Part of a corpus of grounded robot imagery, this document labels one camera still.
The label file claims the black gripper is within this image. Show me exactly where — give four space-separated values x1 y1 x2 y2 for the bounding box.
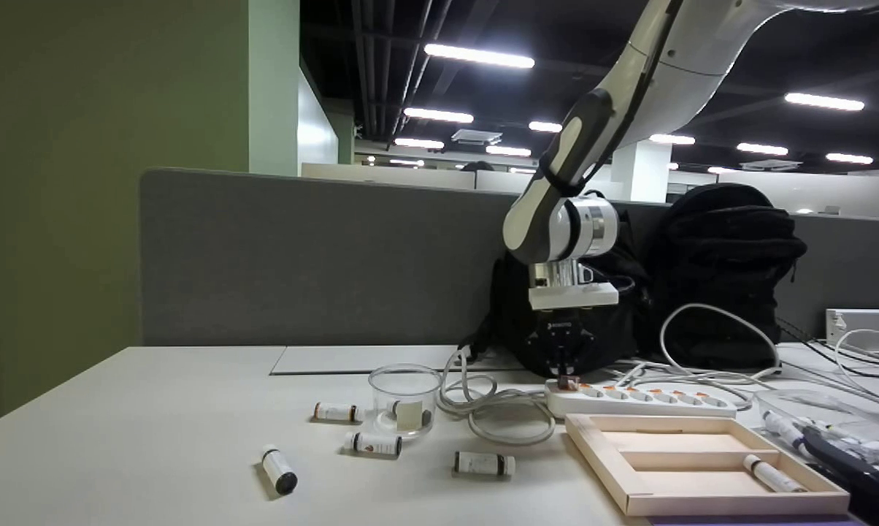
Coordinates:
525 322 595 378

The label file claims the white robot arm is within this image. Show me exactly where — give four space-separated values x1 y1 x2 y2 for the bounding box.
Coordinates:
503 0 879 379

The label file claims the white power strip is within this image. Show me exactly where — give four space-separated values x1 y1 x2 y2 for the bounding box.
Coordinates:
546 382 738 417

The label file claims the white battery on table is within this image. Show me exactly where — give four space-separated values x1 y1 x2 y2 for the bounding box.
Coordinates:
452 450 514 479

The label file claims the wooden divided tray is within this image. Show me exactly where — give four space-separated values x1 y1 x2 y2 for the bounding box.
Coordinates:
563 414 849 518

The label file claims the small clear plastic cup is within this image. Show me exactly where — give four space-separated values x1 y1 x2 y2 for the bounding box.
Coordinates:
367 362 444 439

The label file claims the black backpack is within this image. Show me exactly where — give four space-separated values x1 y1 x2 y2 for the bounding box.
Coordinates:
634 184 806 372

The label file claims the white battery in cup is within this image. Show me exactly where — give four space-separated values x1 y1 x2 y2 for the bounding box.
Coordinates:
393 404 433 429

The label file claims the white battery middle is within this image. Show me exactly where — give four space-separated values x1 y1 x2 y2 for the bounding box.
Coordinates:
345 433 402 460

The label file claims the white battery in tray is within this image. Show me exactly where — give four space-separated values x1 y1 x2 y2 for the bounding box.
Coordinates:
745 454 801 493

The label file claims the white battery left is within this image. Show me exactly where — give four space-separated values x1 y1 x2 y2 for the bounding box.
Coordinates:
310 400 360 423

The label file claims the white box at right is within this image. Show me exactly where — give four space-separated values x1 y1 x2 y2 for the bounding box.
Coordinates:
822 308 879 365

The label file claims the white battery black cap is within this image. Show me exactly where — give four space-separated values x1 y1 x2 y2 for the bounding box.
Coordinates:
260 447 297 496

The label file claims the black remote control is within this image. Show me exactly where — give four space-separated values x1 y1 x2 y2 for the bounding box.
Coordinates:
802 426 879 526

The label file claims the grey desk partition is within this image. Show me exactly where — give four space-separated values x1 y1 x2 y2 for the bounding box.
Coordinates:
138 168 879 349

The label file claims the white looping cable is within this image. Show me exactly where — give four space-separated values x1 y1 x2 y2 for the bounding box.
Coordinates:
618 300 879 414

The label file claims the coiled white cable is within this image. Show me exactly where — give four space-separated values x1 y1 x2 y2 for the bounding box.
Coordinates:
433 346 560 450

